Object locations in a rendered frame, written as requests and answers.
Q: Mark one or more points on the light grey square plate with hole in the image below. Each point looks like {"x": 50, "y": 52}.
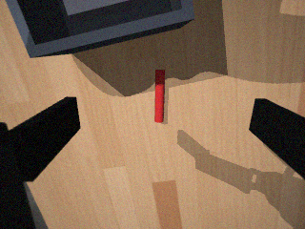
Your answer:
{"x": 89, "y": 9}

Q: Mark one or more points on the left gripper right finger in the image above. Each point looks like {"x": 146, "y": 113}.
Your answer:
{"x": 282, "y": 130}

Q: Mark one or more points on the red cylinder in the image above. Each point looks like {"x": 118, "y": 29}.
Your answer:
{"x": 159, "y": 95}

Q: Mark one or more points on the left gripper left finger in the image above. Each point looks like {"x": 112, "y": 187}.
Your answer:
{"x": 33, "y": 144}

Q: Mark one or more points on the grey open box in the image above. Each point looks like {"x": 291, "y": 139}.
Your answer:
{"x": 47, "y": 30}

